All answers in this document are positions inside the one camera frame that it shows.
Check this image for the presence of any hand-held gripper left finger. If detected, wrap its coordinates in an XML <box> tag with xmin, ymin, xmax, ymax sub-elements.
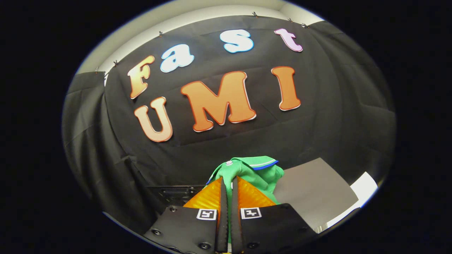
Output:
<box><xmin>143</xmin><ymin>176</ymin><xmax>229</xmax><ymax>254</ymax></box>

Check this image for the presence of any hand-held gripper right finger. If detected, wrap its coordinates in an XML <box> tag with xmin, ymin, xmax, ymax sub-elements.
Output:
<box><xmin>231</xmin><ymin>176</ymin><xmax>318</xmax><ymax>254</ymax></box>

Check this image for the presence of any green polo shirt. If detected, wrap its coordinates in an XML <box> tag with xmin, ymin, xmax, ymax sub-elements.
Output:
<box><xmin>206</xmin><ymin>156</ymin><xmax>285</xmax><ymax>244</ymax></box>

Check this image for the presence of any white panel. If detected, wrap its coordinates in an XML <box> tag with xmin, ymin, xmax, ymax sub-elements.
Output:
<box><xmin>327</xmin><ymin>172</ymin><xmax>379</xmax><ymax>228</ymax></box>

